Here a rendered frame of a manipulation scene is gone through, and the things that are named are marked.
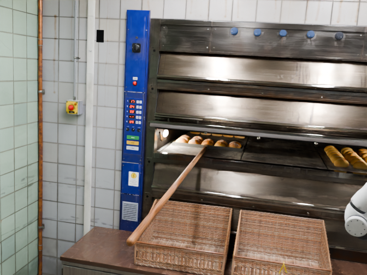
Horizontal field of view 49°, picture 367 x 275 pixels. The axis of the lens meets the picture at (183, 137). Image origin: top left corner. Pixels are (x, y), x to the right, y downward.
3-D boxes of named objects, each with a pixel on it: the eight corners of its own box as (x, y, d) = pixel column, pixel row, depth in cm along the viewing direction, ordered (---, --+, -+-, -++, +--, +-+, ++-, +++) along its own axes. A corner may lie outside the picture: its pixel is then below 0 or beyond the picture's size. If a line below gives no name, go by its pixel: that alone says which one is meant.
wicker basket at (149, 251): (153, 234, 292) (154, 197, 288) (230, 244, 282) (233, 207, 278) (132, 265, 245) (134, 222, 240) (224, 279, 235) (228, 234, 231)
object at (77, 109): (70, 113, 294) (70, 99, 293) (82, 114, 292) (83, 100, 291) (65, 113, 287) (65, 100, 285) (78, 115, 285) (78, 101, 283)
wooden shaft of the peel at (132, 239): (133, 248, 137) (134, 239, 137) (125, 246, 138) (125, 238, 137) (206, 150, 302) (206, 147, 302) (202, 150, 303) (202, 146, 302)
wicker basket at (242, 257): (236, 245, 281) (239, 208, 276) (320, 258, 270) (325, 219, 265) (229, 280, 234) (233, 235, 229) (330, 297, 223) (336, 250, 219)
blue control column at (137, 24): (175, 215, 493) (185, 35, 457) (187, 216, 490) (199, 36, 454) (116, 300, 307) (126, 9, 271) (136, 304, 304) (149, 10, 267)
